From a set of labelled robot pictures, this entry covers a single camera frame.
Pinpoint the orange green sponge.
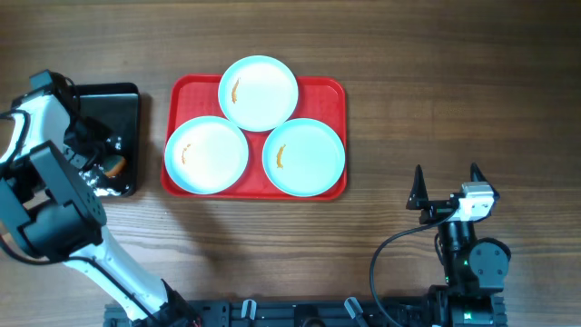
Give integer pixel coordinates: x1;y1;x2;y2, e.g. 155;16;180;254
102;154;126;178

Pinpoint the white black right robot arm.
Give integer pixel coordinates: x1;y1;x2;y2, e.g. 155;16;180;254
406;163;511;326

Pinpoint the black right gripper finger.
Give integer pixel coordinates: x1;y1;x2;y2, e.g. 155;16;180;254
406;164;429;210
470;163;500;200

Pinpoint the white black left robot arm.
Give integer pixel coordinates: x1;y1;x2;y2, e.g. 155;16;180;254
1;70;202;326

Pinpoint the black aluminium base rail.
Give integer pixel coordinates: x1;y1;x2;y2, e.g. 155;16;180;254
103;296;507;327

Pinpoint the red plastic tray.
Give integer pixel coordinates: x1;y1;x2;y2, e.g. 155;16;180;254
166;74;348;201

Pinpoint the light blue plate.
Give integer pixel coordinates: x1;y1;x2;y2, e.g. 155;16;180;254
218;55;299;132
164;115;250;195
261;118;346;197

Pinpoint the light blue plate top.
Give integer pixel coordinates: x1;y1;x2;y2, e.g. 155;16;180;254
218;55;299;132

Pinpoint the black water basin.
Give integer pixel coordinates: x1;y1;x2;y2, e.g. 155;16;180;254
73;83;141;197

